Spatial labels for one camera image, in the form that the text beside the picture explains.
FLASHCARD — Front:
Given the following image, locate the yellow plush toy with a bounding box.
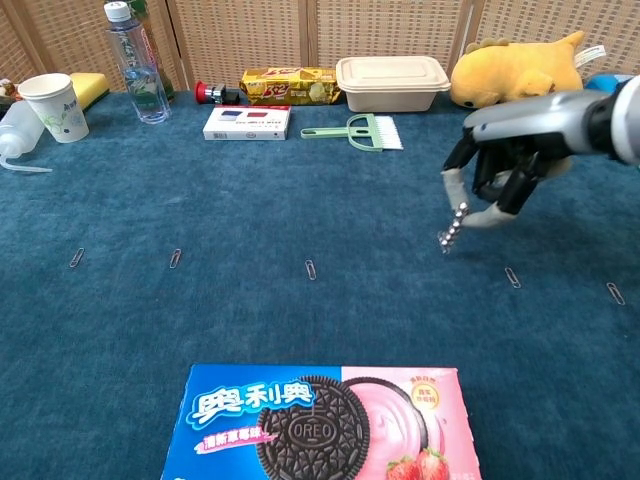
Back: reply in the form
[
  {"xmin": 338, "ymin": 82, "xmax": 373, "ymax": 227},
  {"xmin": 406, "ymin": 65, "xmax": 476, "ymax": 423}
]
[{"xmin": 450, "ymin": 30, "xmax": 607, "ymax": 110}]

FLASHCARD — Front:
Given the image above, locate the green handled white brush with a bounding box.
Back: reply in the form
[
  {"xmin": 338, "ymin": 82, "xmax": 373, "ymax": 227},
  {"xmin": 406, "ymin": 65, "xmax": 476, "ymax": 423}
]
[{"xmin": 300, "ymin": 113, "xmax": 404, "ymax": 153}]

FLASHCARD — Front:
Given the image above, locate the yellow cracker package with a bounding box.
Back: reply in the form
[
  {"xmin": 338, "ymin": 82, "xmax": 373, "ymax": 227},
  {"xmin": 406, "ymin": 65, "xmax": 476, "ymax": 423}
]
[{"xmin": 239, "ymin": 67, "xmax": 342, "ymax": 107}]

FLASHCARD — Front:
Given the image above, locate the beige lidded lunch box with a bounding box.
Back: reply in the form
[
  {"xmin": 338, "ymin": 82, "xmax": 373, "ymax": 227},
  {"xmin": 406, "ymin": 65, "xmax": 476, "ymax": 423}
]
[{"xmin": 335, "ymin": 55, "xmax": 452, "ymax": 113}]

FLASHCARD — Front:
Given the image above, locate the clear plastic water bottle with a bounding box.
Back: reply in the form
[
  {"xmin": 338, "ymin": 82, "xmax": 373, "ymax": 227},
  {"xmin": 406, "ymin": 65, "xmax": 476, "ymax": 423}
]
[{"xmin": 103, "ymin": 1, "xmax": 172, "ymax": 126}]

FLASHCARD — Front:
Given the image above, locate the woven folding screen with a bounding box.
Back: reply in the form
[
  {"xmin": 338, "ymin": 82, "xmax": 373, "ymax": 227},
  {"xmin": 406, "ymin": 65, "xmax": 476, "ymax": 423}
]
[{"xmin": 0, "ymin": 0, "xmax": 640, "ymax": 94}]

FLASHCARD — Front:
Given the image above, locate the translucent squeeze wash bottle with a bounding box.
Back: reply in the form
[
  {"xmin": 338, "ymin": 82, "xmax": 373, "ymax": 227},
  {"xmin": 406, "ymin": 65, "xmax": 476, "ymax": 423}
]
[{"xmin": 0, "ymin": 99, "xmax": 54, "ymax": 175}]

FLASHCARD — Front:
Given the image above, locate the brown tea bottle green label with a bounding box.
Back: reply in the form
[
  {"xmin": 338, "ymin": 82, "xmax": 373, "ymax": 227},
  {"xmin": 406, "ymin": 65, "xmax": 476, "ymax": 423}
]
[{"xmin": 127, "ymin": 0, "xmax": 177, "ymax": 101}]

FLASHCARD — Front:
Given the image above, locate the white box red blue print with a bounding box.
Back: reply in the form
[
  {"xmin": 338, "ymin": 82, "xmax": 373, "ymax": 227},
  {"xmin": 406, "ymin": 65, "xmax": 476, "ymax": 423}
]
[{"xmin": 202, "ymin": 104, "xmax": 292, "ymax": 142}]

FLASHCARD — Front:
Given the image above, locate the yellow sponge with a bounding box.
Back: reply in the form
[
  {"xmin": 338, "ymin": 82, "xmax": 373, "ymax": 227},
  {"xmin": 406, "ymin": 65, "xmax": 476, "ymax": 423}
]
[{"xmin": 68, "ymin": 72, "xmax": 111, "ymax": 112}]

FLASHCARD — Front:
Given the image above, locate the Oreo strawberry cookie box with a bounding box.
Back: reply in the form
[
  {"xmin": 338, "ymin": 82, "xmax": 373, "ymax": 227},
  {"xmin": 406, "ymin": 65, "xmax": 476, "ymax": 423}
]
[{"xmin": 160, "ymin": 363, "xmax": 484, "ymax": 480}]

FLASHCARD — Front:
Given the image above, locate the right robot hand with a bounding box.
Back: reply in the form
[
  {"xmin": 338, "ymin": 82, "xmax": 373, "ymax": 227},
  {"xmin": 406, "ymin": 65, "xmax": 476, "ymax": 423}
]
[{"xmin": 441, "ymin": 89, "xmax": 601, "ymax": 230}]

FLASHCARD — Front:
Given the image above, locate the blue carpet table cover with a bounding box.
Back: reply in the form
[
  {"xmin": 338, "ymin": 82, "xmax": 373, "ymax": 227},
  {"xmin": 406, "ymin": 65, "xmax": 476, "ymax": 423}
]
[{"xmin": 0, "ymin": 89, "xmax": 640, "ymax": 480}]

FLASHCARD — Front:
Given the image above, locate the blue detergent bottle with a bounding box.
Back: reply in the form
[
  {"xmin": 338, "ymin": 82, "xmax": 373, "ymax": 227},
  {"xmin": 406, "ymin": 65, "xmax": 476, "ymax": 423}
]
[{"xmin": 583, "ymin": 73, "xmax": 632, "ymax": 94}]

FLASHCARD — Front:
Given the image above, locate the gold and white ornament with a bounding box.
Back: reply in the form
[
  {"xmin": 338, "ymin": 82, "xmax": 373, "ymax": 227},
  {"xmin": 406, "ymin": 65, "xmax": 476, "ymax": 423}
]
[{"xmin": 0, "ymin": 77, "xmax": 24, "ymax": 104}]

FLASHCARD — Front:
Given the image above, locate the red emergency stop button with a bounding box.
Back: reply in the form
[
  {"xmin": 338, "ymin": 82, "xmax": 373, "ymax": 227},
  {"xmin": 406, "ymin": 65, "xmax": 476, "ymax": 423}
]
[{"xmin": 194, "ymin": 80, "xmax": 241, "ymax": 105}]

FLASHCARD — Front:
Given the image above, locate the silver magnetic bead rod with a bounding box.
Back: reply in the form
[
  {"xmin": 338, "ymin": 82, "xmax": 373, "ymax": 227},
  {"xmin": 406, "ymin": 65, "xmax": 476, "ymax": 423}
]
[{"xmin": 436, "ymin": 201, "xmax": 470, "ymax": 255}]

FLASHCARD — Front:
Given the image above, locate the white paper cup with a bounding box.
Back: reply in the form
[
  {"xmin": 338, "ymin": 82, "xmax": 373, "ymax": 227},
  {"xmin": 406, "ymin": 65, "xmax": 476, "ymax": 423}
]
[{"xmin": 18, "ymin": 72, "xmax": 90, "ymax": 145}]

